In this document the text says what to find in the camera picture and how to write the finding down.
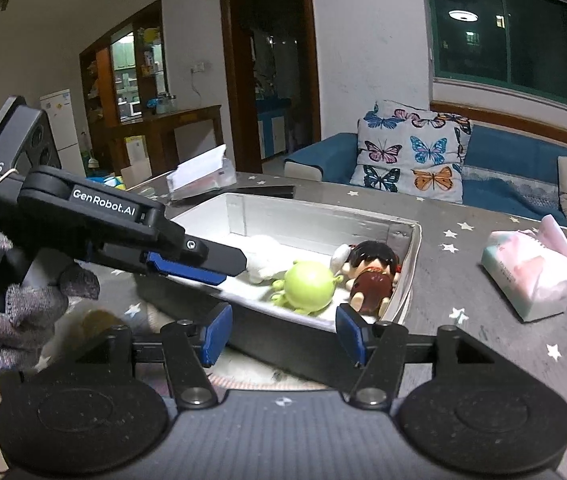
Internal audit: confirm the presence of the grey cardboard box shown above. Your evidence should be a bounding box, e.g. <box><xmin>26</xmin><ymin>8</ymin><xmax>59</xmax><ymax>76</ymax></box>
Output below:
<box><xmin>137</xmin><ymin>193</ymin><xmax>422</xmax><ymax>391</ymax></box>

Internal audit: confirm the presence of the blue sofa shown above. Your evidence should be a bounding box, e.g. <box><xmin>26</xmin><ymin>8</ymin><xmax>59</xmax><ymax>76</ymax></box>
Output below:
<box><xmin>285</xmin><ymin>126</ymin><xmax>567</xmax><ymax>227</ymax></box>

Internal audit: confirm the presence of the black-haired doll figurine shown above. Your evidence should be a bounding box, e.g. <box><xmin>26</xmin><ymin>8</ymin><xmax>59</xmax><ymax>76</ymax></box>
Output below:
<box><xmin>342</xmin><ymin>240</ymin><xmax>402</xmax><ymax>318</ymax></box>

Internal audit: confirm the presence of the wooden cabinet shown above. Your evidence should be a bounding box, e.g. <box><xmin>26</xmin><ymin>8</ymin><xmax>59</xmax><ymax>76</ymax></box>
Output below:
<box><xmin>79</xmin><ymin>0</ymin><xmax>224</xmax><ymax>176</ymax></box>

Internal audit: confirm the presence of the pastel tissue pack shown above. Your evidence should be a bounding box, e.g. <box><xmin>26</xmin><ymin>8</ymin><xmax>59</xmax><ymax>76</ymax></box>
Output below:
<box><xmin>481</xmin><ymin>214</ymin><xmax>567</xmax><ymax>323</ymax></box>

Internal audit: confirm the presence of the butterfly print pillow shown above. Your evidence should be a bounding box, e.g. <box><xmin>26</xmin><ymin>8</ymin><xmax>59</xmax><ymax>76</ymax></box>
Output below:
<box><xmin>351</xmin><ymin>100</ymin><xmax>472</xmax><ymax>204</ymax></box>

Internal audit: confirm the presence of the round paper mat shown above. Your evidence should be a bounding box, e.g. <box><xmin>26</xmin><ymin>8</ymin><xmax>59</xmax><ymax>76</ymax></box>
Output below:
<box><xmin>205</xmin><ymin>348</ymin><xmax>327</xmax><ymax>391</ymax></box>

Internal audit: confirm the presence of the white refrigerator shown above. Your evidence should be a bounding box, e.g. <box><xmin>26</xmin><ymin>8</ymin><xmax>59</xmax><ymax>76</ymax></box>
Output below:
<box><xmin>39</xmin><ymin>90</ymin><xmax>86</xmax><ymax>177</ymax></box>

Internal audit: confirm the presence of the grey gloved left hand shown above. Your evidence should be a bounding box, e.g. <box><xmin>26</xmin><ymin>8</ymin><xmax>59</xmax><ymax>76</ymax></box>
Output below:
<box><xmin>0</xmin><ymin>233</ymin><xmax>100</xmax><ymax>372</ymax></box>

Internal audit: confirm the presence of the green alien toy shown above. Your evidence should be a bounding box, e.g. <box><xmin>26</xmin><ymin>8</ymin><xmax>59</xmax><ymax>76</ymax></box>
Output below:
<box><xmin>269</xmin><ymin>263</ymin><xmax>340</xmax><ymax>315</ymax></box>

